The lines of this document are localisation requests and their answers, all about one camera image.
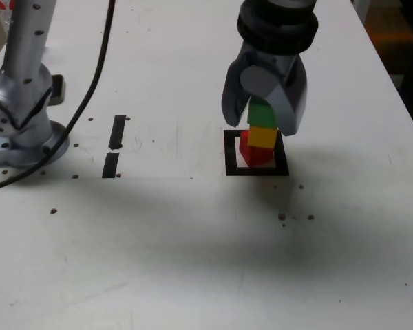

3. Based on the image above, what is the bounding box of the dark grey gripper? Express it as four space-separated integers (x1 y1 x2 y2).
221 44 309 137

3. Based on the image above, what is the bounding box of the green cube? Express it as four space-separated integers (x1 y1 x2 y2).
246 96 277 130

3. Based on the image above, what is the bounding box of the yellow cube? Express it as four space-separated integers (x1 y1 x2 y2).
246 126 278 151

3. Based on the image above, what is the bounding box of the red cube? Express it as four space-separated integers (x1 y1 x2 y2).
239 129 275 168

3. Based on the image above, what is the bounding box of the black tape square outline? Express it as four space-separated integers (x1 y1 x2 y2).
223 129 290 177

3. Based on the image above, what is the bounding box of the black tape strip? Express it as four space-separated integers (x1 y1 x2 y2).
102 115 127 179

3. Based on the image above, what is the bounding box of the dark rectangular tray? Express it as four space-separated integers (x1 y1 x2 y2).
51 74 67 104

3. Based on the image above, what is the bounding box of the thick black cable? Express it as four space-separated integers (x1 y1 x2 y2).
0 0 117 193

